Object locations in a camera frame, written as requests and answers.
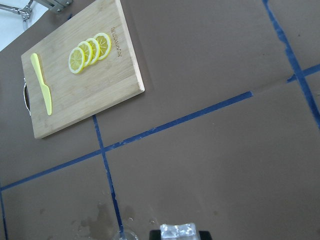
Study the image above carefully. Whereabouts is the clear wine glass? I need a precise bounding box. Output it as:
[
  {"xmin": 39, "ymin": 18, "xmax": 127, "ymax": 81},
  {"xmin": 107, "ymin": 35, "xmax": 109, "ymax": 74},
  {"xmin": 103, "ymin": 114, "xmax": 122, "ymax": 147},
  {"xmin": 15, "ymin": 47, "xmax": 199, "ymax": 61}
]
[{"xmin": 111, "ymin": 230, "xmax": 139, "ymax": 240}]

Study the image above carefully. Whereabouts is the aluminium frame post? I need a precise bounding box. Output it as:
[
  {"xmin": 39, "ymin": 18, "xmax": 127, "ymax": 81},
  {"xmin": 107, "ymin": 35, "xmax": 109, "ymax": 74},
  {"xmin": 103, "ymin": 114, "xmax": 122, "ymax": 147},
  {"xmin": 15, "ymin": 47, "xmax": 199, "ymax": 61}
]
[{"xmin": 35, "ymin": 0, "xmax": 74, "ymax": 14}]

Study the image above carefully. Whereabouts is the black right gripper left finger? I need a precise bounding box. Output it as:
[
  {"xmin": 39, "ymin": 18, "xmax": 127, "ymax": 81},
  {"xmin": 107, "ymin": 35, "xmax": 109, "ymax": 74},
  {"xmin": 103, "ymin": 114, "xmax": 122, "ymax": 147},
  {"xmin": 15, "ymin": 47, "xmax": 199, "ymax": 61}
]
[{"xmin": 149, "ymin": 230, "xmax": 162, "ymax": 240}]

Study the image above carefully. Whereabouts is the clear ice cube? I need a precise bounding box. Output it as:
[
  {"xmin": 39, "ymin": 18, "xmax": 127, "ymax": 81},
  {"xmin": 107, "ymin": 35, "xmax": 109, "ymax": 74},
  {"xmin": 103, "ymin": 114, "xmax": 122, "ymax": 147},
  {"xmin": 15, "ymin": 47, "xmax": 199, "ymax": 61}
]
[{"xmin": 160, "ymin": 222, "xmax": 197, "ymax": 239}]

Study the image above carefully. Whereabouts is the lemon slice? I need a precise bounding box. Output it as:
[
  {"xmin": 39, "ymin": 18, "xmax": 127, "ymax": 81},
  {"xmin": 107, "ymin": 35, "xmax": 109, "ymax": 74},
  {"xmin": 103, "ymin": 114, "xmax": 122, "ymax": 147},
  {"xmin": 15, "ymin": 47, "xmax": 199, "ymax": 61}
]
[
  {"xmin": 86, "ymin": 37, "xmax": 100, "ymax": 65},
  {"xmin": 68, "ymin": 47, "xmax": 85, "ymax": 74},
  {"xmin": 78, "ymin": 41, "xmax": 93, "ymax": 67},
  {"xmin": 94, "ymin": 32, "xmax": 112, "ymax": 60}
]

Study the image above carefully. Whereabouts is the yellow plastic knife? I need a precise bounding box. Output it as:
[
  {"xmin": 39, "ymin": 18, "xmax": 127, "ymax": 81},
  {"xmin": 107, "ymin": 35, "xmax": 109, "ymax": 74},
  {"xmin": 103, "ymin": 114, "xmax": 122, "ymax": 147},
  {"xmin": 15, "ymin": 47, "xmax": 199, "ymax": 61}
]
[{"xmin": 30, "ymin": 53, "xmax": 52, "ymax": 116}]

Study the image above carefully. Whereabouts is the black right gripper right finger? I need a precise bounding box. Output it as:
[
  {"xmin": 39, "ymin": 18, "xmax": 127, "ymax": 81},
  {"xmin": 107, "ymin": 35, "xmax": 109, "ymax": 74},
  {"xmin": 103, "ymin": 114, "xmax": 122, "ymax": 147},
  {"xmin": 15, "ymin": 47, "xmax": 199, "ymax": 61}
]
[{"xmin": 197, "ymin": 230, "xmax": 213, "ymax": 240}]

